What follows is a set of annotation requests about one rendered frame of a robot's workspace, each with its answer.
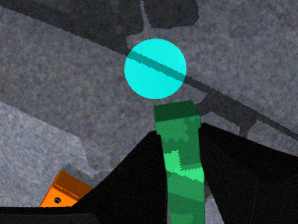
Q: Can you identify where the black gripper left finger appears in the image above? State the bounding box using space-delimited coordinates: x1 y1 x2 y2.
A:
0 131 168 224

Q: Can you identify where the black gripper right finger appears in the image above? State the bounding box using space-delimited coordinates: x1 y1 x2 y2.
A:
198 123 298 224

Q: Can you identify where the green rectangular post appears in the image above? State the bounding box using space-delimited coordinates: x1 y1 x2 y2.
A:
154 100 206 224

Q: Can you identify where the cyan circle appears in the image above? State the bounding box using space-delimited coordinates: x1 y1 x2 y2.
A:
125 39 186 99

